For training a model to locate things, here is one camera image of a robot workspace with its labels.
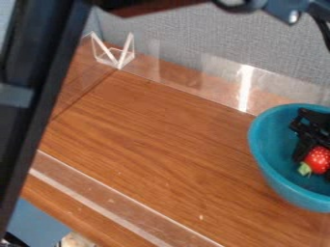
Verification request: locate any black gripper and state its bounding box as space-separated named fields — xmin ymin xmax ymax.
xmin=289 ymin=107 xmax=330 ymax=162

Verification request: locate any red toy strawberry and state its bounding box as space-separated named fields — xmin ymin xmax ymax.
xmin=298 ymin=146 xmax=330 ymax=177

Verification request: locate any blue plastic bowl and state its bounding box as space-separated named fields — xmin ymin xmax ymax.
xmin=248 ymin=103 xmax=330 ymax=213

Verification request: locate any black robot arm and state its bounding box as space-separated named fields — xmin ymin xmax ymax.
xmin=212 ymin=0 xmax=330 ymax=162

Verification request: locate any clear acrylic front barrier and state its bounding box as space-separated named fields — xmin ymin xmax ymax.
xmin=30 ymin=151 xmax=225 ymax=247

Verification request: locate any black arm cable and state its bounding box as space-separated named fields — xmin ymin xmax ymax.
xmin=309 ymin=9 xmax=330 ymax=52

